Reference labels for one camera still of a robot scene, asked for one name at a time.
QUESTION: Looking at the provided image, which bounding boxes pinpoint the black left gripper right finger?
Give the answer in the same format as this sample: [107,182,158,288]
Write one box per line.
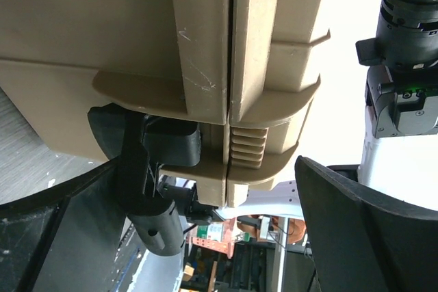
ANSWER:
[295,156,437,291]

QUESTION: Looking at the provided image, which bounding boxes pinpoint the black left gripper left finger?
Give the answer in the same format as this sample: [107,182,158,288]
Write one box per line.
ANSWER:
[1,161,137,291]

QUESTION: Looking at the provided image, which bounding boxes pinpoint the tan plastic tool case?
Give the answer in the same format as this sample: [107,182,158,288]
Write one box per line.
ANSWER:
[0,0,333,258]

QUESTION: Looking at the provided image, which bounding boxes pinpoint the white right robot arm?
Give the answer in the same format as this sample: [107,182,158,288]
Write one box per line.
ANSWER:
[221,0,437,218]

